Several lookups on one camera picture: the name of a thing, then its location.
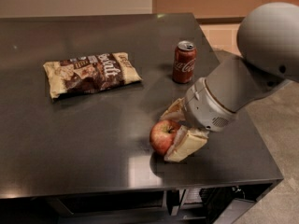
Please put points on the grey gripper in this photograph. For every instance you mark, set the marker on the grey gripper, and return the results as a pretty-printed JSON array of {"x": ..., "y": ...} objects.
[{"x": 204, "y": 106}]

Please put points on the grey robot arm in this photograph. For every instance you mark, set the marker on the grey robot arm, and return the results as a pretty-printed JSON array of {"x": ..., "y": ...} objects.
[{"x": 268, "y": 41}]

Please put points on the brown and cream snack bag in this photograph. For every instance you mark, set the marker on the brown and cream snack bag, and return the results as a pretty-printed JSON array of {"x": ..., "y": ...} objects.
[{"x": 90, "y": 74}]

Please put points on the dark table frame underside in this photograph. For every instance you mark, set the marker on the dark table frame underside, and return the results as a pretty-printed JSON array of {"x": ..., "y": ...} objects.
[{"x": 217, "y": 205}]

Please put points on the red apple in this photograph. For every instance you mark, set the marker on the red apple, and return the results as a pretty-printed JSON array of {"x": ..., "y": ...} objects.
[{"x": 162, "y": 135}]

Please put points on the red cola can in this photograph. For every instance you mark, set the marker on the red cola can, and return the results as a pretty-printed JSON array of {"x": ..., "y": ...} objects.
[{"x": 184, "y": 62}]

